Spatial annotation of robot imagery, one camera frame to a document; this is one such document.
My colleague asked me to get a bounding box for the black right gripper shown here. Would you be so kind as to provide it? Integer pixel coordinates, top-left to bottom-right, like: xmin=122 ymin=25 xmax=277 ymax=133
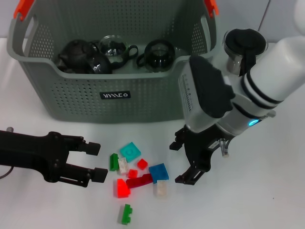
xmin=169 ymin=123 xmax=235 ymax=186

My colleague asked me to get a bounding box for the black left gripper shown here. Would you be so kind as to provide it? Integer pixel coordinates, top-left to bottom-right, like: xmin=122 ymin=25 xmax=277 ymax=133
xmin=0 ymin=130 xmax=108 ymax=188

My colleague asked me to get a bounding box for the blue toy plate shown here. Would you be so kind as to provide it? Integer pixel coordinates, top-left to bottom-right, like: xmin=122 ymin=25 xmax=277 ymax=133
xmin=148 ymin=163 xmax=170 ymax=184

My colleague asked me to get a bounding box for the large clear toy brick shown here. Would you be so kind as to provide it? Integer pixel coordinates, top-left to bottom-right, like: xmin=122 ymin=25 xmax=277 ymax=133
xmin=152 ymin=180 xmax=172 ymax=199

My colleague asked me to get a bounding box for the long dark red toy brick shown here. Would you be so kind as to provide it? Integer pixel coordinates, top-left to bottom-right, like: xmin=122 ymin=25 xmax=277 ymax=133
xmin=125 ymin=173 xmax=153 ymax=189

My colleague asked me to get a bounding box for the glass teacup with black base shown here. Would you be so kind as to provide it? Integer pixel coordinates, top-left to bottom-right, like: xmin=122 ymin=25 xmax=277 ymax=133
xmin=89 ymin=53 xmax=113 ymax=74
xmin=98 ymin=35 xmax=139 ymax=70
xmin=137 ymin=39 xmax=176 ymax=73

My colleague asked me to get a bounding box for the glass carafe with black lid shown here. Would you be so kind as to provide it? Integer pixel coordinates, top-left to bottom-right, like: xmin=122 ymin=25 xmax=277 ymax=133
xmin=223 ymin=28 xmax=269 ymax=77

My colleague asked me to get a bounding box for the metal connector on right arm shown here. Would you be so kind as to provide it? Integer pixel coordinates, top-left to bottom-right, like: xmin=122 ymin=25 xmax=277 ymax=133
xmin=261 ymin=110 xmax=277 ymax=120

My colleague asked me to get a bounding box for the grey perforated storage basket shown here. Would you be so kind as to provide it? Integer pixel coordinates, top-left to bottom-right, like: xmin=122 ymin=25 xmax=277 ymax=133
xmin=6 ymin=0 xmax=221 ymax=124

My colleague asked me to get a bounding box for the dark green toy brick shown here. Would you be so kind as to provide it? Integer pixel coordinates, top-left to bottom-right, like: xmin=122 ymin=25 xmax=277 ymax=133
xmin=109 ymin=153 xmax=120 ymax=172

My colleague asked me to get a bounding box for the small clear toy brick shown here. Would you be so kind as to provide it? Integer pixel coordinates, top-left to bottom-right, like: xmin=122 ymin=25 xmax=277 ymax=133
xmin=118 ymin=157 xmax=129 ymax=175

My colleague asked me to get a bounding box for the teal square toy plate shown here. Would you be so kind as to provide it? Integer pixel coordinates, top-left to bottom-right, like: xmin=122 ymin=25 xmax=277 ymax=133
xmin=119 ymin=142 xmax=142 ymax=164

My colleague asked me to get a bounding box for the bright orange-red toy brick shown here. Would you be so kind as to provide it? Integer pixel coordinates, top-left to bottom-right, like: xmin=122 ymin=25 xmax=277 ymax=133
xmin=116 ymin=178 xmax=131 ymax=198

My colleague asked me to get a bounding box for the metal plug on right gripper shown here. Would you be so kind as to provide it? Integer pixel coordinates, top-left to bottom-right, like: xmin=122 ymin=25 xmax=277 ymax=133
xmin=219 ymin=137 xmax=230 ymax=158

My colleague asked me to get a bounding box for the green stepped toy brick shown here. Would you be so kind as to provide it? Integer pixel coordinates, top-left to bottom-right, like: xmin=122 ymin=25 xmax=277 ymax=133
xmin=121 ymin=204 xmax=133 ymax=225

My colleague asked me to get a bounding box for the dark clay teapot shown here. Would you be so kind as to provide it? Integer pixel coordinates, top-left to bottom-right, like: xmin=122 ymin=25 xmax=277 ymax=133
xmin=58 ymin=39 xmax=101 ymax=72

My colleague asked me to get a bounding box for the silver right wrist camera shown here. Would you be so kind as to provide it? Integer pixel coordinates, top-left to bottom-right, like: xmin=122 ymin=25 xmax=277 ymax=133
xmin=178 ymin=56 xmax=235 ymax=133

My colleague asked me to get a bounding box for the dark left gripper cable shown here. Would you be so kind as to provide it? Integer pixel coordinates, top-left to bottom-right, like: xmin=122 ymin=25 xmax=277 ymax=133
xmin=0 ymin=166 xmax=15 ymax=179

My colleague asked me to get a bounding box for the orange basket handle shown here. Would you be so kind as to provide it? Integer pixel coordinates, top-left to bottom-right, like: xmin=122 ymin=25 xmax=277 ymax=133
xmin=13 ymin=0 xmax=219 ymax=21

